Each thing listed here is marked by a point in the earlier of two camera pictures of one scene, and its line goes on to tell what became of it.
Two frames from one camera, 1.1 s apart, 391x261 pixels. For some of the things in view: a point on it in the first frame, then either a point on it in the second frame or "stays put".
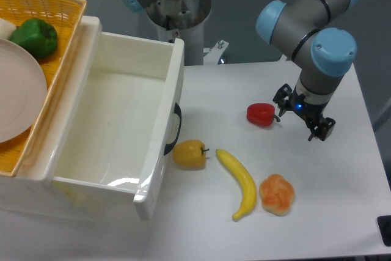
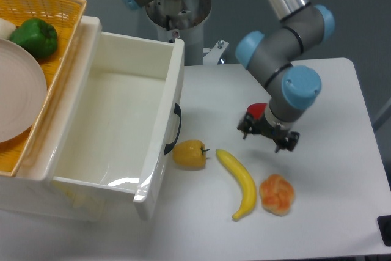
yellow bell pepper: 189,154 stays put
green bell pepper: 36,36 stays put
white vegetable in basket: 7,29 stays put
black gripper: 311,111 -> 283,138
